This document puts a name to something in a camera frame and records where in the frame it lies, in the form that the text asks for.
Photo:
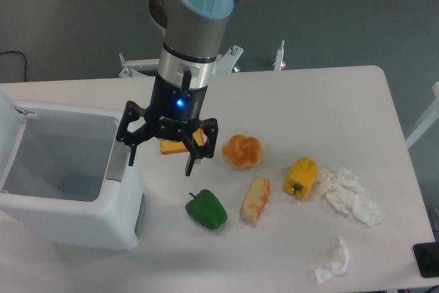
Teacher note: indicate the white frame leg right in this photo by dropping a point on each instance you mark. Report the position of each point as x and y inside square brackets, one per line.
[425, 120]

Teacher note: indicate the white trash can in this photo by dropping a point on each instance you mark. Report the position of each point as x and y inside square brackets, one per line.
[66, 176]

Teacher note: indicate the black device at edge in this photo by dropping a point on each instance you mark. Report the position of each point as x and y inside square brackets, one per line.
[426, 255]

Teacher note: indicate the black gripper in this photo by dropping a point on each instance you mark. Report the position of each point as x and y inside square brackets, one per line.
[173, 115]

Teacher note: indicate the toast bread slice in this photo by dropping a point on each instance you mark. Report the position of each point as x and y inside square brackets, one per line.
[170, 147]

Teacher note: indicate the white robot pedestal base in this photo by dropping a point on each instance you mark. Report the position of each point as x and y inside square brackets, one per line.
[225, 63]

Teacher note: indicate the long baguette bread piece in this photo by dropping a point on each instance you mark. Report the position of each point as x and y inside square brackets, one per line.
[255, 200]

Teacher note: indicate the yellow bell pepper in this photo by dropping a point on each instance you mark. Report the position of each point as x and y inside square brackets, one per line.
[300, 179]

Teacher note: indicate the white table frame strut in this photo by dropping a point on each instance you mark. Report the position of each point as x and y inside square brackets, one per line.
[279, 63]

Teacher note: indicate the round knotted bread roll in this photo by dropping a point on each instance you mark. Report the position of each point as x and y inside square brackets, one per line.
[242, 152]

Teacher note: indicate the small crumpled white tissue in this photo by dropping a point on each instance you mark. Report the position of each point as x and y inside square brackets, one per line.
[336, 266]

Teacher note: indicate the green bell pepper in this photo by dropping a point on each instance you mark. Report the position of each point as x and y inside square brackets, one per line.
[206, 209]

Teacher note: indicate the large crumpled white tissue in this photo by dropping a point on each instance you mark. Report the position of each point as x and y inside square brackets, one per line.
[344, 193]

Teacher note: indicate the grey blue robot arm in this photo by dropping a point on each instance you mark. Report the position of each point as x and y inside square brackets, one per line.
[193, 31]

